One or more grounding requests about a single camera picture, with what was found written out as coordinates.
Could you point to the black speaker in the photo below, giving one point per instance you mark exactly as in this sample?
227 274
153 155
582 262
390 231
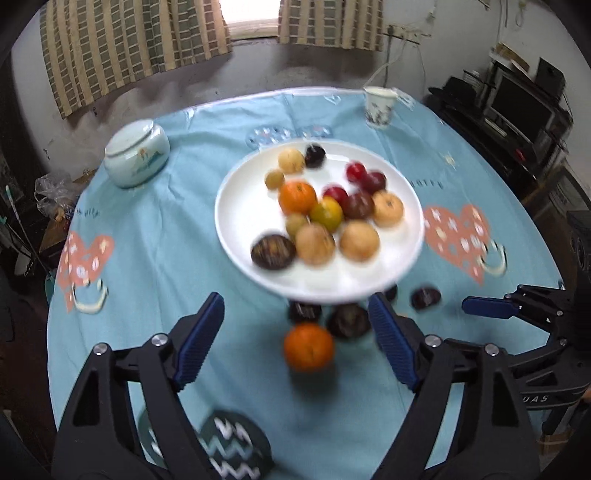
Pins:
549 76

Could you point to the orange mandarin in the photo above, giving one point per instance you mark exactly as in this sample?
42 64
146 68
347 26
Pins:
298 197

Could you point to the clear plastic bag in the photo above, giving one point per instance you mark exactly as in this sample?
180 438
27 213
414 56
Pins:
53 194

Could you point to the light blue printed tablecloth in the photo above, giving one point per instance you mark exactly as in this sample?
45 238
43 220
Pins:
161 258

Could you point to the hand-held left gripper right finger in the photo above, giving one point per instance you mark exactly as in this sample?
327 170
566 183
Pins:
392 337

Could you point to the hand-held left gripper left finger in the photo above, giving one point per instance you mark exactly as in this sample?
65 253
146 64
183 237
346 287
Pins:
201 341

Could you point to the white patterned cup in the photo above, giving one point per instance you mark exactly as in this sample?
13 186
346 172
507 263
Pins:
381 108

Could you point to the dark purple plum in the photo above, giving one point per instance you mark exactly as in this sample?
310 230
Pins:
304 312
315 155
425 297

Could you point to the small tan longan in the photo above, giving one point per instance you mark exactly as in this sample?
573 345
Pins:
294 223
274 179

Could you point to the yellow green tomato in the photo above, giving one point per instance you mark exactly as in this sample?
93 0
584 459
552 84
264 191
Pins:
326 214

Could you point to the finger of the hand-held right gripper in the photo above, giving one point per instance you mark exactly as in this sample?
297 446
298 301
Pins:
540 357
487 307

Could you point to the large orange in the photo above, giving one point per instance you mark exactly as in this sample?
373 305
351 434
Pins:
308 347

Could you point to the white oval plate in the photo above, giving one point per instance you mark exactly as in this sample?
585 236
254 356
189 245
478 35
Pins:
383 272

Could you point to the red tomato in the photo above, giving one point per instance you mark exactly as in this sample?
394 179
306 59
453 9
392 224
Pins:
355 171
335 193

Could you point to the checked beige curtain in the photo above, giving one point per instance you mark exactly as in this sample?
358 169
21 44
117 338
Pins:
134 46
330 23

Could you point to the large dark red plum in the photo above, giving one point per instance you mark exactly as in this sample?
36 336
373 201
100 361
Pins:
359 206

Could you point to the pale green ceramic jar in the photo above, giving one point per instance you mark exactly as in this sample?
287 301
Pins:
136 157

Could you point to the dark wrinkled passion fruit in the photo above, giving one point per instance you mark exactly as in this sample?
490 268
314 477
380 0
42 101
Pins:
348 321

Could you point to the tan round pear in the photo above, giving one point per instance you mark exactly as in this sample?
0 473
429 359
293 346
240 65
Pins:
359 240

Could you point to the black television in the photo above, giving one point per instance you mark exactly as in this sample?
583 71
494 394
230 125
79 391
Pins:
517 104

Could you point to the striped yellow pepino melon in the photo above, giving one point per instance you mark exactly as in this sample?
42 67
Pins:
315 244

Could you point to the bright window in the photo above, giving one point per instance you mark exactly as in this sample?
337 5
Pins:
249 11

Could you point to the brown passion fruit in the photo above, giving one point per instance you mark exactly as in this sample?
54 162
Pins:
273 251

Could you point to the dark television stand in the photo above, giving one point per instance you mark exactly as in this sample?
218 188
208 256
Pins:
531 157

